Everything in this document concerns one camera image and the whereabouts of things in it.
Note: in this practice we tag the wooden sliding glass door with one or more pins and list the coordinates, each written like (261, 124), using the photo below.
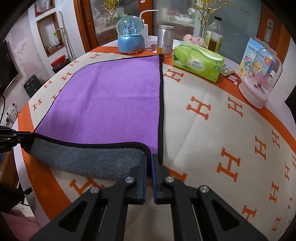
(241, 20)

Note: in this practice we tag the blue castle snow globe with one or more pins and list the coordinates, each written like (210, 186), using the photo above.
(130, 38)

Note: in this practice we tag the blister pill pack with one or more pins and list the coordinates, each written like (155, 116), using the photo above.
(226, 70)

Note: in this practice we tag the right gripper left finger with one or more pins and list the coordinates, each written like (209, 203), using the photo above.
(137, 190)

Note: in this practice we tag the red lidded jar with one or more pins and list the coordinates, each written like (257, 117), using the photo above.
(58, 61)

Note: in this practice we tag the purple grey microfiber towel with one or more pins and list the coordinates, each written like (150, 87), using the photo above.
(104, 119)

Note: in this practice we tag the pink flower ornament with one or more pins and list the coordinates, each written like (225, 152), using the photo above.
(195, 40)

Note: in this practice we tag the blue cartoon paper box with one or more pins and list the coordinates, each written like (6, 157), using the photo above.
(250, 53)

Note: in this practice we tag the wooden wall niche frame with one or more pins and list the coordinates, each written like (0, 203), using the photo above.
(50, 34)

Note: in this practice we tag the oil bottle black cap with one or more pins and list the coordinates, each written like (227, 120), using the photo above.
(214, 35)

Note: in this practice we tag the green tissue pack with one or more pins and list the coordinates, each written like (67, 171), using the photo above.
(198, 60)

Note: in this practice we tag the silver metal can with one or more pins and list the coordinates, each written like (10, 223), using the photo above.
(165, 40)

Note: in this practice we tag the pink base glass dome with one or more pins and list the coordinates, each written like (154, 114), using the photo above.
(261, 78)

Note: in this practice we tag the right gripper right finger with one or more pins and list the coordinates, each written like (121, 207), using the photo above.
(161, 194)

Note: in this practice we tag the dark green appliance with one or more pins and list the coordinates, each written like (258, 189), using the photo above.
(32, 85)

